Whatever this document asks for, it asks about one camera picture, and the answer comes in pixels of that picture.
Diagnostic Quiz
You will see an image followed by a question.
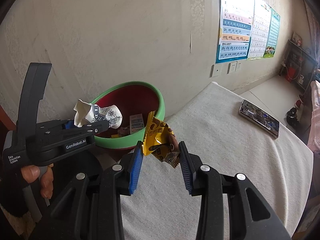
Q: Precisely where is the white paper cup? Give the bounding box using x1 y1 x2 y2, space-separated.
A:
74 99 123 129

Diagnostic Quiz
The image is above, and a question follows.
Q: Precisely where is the small yellow snack wrapper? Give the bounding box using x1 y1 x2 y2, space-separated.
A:
142 111 180 168

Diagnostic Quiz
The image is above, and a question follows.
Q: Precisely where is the green red trash bin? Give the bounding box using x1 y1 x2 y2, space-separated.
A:
92 81 165 151

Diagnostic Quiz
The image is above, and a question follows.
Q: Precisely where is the person's left hand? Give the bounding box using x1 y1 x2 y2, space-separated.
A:
21 164 54 199

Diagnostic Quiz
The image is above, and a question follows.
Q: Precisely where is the blue white milk carton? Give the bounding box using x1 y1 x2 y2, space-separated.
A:
130 114 145 134

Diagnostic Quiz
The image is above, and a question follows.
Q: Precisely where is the white towel table cover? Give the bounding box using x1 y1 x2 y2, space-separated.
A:
121 82 313 239

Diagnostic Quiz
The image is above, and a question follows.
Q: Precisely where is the smartphone with lit screen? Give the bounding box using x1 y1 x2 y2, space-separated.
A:
239 99 280 138

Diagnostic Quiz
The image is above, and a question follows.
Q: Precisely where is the bed with pink sheet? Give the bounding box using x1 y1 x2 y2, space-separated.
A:
307 81 320 158

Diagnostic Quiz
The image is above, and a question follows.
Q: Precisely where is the black shoe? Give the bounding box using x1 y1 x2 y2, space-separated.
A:
286 107 300 130

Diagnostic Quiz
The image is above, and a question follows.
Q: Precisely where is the red shoe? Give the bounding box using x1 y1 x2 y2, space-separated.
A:
295 94 305 109

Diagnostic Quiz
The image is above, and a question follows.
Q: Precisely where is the red bucket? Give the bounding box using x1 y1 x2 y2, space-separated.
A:
285 67 298 82

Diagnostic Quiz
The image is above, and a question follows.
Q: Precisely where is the dark metal shelf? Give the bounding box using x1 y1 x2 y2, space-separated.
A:
279 40 318 93

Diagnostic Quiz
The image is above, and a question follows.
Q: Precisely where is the window curtain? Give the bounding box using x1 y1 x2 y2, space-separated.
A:
303 0 320 62

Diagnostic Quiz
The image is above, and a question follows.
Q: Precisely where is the white wall power socket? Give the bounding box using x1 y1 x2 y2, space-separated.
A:
227 61 238 74

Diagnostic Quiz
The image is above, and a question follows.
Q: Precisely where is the small white wall socket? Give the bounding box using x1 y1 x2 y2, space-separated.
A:
236 62 241 71

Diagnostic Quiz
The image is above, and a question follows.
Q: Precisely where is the green chart wall poster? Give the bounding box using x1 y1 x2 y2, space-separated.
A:
263 8 280 58

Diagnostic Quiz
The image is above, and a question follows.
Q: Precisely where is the blue pinyin wall poster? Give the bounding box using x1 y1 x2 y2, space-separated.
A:
216 0 254 63

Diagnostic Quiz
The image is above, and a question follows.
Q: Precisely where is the white chart wall poster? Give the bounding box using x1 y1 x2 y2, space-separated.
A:
248 0 271 59

